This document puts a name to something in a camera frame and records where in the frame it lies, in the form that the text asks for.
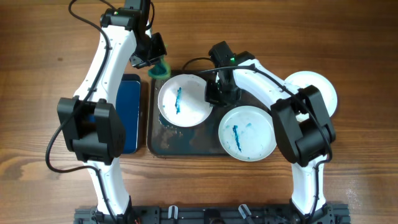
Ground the green yellow sponge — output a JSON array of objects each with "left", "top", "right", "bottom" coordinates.
[{"left": 147, "top": 44, "right": 171, "bottom": 80}]

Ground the white plate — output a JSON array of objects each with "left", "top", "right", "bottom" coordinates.
[
  {"left": 218, "top": 106, "right": 277, "bottom": 162},
  {"left": 157, "top": 74, "right": 212, "bottom": 128},
  {"left": 285, "top": 71, "right": 338, "bottom": 117}
]

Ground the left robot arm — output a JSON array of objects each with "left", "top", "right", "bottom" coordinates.
[{"left": 45, "top": 1, "right": 167, "bottom": 223}]

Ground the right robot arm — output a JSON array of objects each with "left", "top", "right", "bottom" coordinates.
[{"left": 205, "top": 41, "right": 336, "bottom": 223}]

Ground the black water tray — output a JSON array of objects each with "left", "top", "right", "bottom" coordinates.
[{"left": 116, "top": 74, "right": 141, "bottom": 154}]

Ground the dark grey serving tray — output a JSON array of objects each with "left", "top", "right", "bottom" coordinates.
[{"left": 147, "top": 70, "right": 269, "bottom": 156}]

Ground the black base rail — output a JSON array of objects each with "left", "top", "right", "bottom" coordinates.
[{"left": 73, "top": 203, "right": 351, "bottom": 224}]

